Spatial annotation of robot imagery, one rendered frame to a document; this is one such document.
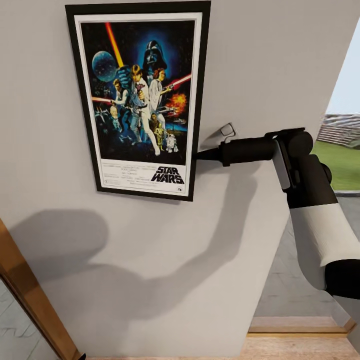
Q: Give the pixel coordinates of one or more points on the door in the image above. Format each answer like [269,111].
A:
[30,329]

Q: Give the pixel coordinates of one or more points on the fixed window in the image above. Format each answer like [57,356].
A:
[289,306]

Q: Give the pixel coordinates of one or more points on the poster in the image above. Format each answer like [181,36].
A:
[140,69]

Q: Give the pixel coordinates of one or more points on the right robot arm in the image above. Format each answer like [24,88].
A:
[328,250]

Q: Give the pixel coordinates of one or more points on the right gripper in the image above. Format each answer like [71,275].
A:
[236,151]

